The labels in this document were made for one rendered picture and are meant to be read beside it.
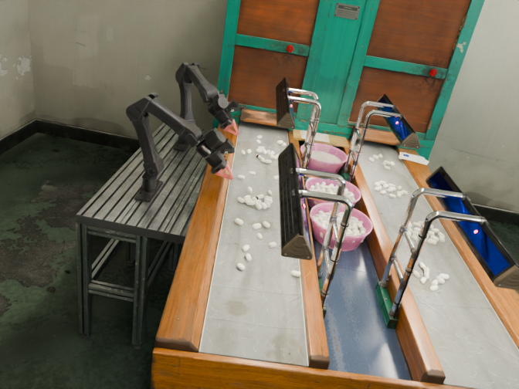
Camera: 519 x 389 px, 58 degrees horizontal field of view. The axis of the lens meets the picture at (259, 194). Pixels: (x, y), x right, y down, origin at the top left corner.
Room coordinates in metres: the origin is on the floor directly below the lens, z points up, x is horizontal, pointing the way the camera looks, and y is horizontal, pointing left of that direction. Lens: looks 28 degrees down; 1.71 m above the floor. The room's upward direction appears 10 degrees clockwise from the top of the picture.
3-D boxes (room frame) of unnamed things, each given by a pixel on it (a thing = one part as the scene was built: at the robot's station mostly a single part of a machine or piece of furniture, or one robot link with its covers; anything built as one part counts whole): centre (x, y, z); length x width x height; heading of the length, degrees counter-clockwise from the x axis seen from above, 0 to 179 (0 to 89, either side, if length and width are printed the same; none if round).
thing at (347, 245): (1.73, -0.36, 0.72); 0.27 x 0.27 x 0.10
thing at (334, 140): (2.67, -0.30, 0.77); 0.33 x 0.15 x 0.01; 93
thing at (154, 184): (1.85, 0.49, 0.71); 0.20 x 0.07 x 0.08; 178
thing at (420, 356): (1.85, -0.51, 0.71); 1.81 x 0.05 x 0.11; 3
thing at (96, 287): (2.15, 0.54, 0.32); 1.20 x 0.29 x 0.63; 178
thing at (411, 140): (2.30, -0.60, 1.08); 0.62 x 0.08 x 0.07; 3
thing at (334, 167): (2.45, -0.31, 0.72); 0.27 x 0.27 x 0.10
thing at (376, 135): (2.74, -0.64, 0.83); 0.30 x 0.06 x 0.07; 93
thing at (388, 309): (1.32, -0.58, 0.90); 0.20 x 0.19 x 0.45; 3
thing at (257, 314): (1.82, -0.01, 0.73); 1.81 x 0.30 x 0.02; 3
